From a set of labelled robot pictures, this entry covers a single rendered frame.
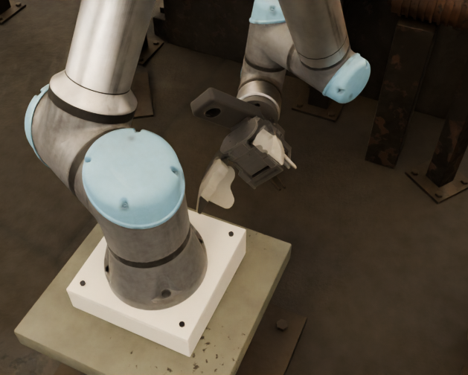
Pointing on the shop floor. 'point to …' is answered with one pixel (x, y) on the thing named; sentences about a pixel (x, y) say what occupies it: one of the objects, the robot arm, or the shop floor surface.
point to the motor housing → (412, 67)
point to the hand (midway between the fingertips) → (234, 187)
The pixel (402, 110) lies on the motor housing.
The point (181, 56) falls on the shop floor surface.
